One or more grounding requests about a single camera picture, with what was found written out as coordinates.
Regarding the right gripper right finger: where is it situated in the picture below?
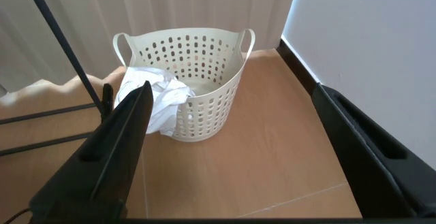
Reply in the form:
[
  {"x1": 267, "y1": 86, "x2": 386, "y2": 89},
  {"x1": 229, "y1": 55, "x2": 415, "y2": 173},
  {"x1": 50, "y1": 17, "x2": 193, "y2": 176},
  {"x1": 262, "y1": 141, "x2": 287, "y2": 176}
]
[{"x1": 310, "y1": 82, "x2": 436, "y2": 218}]

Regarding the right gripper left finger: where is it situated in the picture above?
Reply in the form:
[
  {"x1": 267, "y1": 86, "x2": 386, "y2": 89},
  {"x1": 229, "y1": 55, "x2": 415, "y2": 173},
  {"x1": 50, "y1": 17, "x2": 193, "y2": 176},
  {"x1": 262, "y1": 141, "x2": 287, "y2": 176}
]
[{"x1": 29, "y1": 80, "x2": 155, "y2": 221}]

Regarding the black clothes rack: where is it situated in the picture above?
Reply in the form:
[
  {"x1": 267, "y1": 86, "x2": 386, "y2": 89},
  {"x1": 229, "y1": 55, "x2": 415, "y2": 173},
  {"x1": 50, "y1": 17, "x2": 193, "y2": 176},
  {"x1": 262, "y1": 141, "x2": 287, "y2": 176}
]
[{"x1": 0, "y1": 0, "x2": 114, "y2": 157}]

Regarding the white laundry basket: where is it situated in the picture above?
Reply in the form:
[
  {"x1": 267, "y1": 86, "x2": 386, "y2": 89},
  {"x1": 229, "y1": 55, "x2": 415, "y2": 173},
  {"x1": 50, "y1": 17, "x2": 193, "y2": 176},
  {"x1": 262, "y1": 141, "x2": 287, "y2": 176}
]
[{"x1": 112, "y1": 27, "x2": 256, "y2": 142}]

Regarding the white garment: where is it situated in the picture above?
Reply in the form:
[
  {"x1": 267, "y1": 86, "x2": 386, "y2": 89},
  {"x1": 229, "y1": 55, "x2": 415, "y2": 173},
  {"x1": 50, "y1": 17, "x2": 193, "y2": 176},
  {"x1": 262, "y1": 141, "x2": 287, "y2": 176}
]
[{"x1": 114, "y1": 66, "x2": 196, "y2": 137}]

